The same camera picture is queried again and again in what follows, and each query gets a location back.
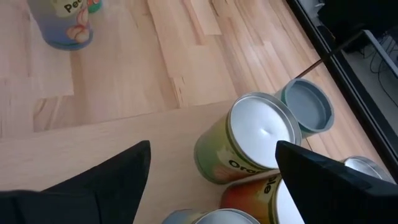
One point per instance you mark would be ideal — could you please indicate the red orange apple can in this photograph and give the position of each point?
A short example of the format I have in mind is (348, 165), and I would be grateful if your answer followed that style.
(248, 199)

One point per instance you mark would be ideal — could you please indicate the blue grey label tin can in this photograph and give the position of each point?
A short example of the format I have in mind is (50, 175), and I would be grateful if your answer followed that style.
(217, 219)

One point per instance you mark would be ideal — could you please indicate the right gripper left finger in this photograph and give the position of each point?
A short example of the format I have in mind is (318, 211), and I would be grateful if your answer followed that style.
(93, 199)

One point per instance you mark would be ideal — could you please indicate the green yellow orange-label can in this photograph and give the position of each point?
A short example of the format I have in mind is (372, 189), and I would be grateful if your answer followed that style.
(217, 149)

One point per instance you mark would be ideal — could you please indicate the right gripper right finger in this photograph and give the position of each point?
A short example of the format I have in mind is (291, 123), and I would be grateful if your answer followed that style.
(335, 193)

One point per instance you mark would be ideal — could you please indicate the teal can grey recessed lid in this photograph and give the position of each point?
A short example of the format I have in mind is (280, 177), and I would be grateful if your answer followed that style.
(308, 105)

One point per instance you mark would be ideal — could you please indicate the wooden shelf black metal frame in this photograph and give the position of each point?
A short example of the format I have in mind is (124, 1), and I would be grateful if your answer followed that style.
(77, 146)

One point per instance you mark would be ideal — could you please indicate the orange brown label tin can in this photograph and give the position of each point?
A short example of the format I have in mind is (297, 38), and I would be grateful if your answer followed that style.
(363, 166)

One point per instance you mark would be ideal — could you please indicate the blue peaches label can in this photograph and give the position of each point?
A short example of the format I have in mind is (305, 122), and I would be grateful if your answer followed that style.
(59, 28)

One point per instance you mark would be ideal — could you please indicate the black aluminium rig frame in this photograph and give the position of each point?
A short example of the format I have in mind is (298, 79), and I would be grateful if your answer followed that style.
(337, 65)

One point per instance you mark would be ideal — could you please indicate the red green label tin can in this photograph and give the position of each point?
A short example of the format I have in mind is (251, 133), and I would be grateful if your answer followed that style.
(94, 5)

